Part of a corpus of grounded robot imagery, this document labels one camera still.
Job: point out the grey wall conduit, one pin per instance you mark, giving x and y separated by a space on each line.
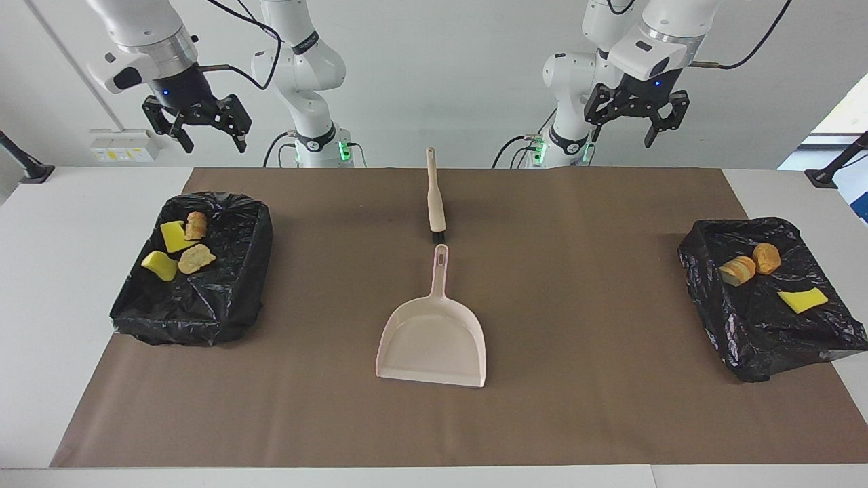
68 55

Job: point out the white wall socket box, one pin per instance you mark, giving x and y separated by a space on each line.
125 146

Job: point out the brown bread chunk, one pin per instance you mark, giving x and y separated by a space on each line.
767 259

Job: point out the beige brush black bristles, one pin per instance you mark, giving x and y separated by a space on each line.
435 203

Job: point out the grey-yellow sponge chunk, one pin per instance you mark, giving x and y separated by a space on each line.
738 271

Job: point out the notched yellow sponge piece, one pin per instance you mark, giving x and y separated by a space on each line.
173 237

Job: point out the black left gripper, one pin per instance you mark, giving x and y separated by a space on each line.
637 95

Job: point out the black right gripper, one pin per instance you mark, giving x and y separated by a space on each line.
190 98

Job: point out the pale yellow piece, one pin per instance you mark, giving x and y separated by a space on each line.
196 259

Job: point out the lumpy yellow sponge piece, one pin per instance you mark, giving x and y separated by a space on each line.
160 266

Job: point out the bright window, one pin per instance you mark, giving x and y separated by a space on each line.
851 112

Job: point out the brown paper table mat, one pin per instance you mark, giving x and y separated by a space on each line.
542 420

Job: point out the bin with black bag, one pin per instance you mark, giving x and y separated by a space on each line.
753 332
203 305

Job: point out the yellow sponge wedge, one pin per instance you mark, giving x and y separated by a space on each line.
802 300

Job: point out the orange striped croissant piece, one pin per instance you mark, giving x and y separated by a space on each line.
196 226

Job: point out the pink plastic dustpan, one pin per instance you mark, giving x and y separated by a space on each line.
434 339

